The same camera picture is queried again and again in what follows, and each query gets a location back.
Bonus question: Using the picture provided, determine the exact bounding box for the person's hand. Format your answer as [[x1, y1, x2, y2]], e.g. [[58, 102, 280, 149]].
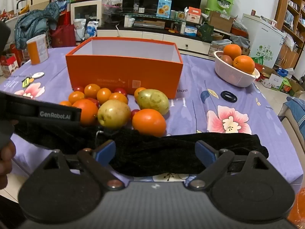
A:
[[0, 120, 19, 190]]

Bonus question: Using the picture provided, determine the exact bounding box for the large orange tomato left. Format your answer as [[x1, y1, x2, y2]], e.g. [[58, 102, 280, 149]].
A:
[[72, 99, 98, 125]]

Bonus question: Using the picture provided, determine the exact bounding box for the large orange tomato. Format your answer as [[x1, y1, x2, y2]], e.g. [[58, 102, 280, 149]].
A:
[[132, 109, 166, 137], [72, 99, 98, 125]]

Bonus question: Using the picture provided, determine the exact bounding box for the yellow potato-like fruit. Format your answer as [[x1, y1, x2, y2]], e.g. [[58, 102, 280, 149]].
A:
[[97, 100, 131, 130]]

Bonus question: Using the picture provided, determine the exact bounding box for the purple floral tablecloth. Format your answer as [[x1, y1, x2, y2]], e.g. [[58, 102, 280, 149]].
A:
[[1, 48, 303, 191]]

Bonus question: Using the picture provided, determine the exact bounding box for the black GenRobot device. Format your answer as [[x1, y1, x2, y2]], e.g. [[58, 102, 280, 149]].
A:
[[1, 92, 82, 125]]

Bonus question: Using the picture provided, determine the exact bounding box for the small red cherry tomato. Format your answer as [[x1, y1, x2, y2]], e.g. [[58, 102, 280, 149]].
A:
[[114, 87, 128, 97], [72, 86, 84, 93]]

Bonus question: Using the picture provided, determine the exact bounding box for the large orange tomato front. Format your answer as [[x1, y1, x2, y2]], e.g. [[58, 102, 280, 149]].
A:
[[132, 109, 166, 137]]

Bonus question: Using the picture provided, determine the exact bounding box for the white plastic basket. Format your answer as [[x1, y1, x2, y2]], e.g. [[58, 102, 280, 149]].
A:
[[213, 51, 260, 88]]

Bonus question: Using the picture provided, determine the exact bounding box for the white oval tag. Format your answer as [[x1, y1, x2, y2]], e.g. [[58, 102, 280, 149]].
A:
[[31, 72, 44, 79]]

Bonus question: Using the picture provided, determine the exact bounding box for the green mango fruit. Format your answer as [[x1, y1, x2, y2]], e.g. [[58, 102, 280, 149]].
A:
[[136, 89, 170, 115]]

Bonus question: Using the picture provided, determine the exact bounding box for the small orange tomato behind mango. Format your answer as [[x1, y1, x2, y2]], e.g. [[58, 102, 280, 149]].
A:
[[134, 87, 145, 101]]

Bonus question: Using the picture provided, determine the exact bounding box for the orange in basket right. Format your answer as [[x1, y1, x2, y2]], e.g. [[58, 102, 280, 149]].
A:
[[233, 55, 255, 74]]

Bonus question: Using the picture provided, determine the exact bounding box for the orange in basket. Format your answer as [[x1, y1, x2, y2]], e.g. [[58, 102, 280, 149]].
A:
[[223, 44, 242, 60], [233, 55, 255, 74]]

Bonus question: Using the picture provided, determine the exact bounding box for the brown fruit in basket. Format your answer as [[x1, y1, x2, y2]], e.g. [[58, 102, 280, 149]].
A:
[[220, 55, 233, 66]]

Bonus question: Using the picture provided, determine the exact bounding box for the orange cardboard box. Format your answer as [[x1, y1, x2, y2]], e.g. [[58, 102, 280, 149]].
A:
[[66, 37, 183, 99]]

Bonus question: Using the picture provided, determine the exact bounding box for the orange in basket top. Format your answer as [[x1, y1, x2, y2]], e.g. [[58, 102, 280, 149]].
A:
[[223, 44, 242, 60]]

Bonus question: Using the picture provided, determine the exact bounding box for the orange white canister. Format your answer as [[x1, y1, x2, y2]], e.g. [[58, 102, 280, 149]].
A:
[[26, 34, 49, 65]]

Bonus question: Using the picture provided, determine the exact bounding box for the white freezer chest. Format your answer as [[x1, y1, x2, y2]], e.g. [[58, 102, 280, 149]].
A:
[[241, 14, 286, 68]]

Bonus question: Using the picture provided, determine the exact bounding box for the cardboard box brown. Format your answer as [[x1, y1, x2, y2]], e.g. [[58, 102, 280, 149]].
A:
[[208, 11, 234, 33]]

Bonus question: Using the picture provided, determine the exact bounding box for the teal jacket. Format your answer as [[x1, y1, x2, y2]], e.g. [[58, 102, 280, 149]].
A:
[[14, 2, 60, 50]]

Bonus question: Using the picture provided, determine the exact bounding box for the wooden bookshelf right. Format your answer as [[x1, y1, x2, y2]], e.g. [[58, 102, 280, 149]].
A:
[[275, 0, 304, 69]]

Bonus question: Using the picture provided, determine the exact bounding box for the red white carton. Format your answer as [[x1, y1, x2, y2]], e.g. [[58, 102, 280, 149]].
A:
[[186, 7, 202, 24]]

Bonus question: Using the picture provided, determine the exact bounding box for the white microwave cabinet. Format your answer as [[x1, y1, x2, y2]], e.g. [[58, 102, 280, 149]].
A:
[[70, 0, 102, 26]]

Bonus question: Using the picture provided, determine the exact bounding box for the blue snack packet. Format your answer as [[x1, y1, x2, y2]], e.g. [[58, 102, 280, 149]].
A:
[[156, 0, 172, 18]]

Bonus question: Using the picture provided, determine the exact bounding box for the black fabric strap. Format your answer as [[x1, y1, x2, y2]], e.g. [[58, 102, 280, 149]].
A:
[[14, 123, 269, 177]]

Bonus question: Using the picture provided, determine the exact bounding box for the black ring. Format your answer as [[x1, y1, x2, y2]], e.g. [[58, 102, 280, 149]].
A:
[[220, 90, 238, 103]]

